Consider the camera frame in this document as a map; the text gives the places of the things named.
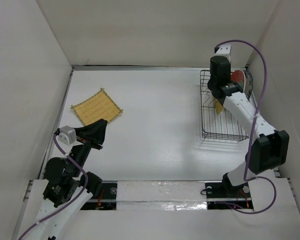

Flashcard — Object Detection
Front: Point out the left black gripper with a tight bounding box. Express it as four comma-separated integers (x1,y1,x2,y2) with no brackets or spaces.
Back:
69,117,108,176

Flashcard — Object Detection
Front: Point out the round bamboo tray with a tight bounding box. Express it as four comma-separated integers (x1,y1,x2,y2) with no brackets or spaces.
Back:
214,98,224,115

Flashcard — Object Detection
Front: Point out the black wire dish rack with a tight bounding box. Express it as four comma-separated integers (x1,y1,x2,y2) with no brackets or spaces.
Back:
200,70,249,142

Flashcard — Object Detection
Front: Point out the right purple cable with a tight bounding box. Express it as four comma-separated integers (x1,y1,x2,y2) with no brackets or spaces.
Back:
214,39,277,213

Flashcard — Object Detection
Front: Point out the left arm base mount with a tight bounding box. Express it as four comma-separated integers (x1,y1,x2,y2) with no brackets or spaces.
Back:
81,181,118,211

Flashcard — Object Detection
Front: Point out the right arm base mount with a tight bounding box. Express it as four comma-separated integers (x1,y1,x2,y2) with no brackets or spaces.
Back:
200,174,254,210

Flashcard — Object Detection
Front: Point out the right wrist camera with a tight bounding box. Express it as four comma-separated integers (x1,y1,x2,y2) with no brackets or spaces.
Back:
214,44,231,62

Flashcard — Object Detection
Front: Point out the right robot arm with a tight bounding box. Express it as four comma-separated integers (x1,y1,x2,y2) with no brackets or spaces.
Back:
207,55,290,197

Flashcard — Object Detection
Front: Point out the red teal floral plate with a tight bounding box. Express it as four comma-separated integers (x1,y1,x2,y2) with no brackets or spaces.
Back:
230,70,246,91

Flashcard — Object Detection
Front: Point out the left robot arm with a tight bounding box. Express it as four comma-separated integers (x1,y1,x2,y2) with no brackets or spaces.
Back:
19,118,108,240

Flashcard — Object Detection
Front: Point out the square bamboo tray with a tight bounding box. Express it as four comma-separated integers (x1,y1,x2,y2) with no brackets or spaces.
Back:
70,88,123,126

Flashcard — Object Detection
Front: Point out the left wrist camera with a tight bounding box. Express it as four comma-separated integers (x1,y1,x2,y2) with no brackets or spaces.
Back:
56,125,77,146

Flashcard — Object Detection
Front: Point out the blue white floral plate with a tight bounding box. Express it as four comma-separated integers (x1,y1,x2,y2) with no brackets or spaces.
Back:
243,70,254,100

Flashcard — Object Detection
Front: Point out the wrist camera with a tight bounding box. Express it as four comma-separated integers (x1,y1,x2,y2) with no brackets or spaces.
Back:
56,125,77,146
214,44,231,62

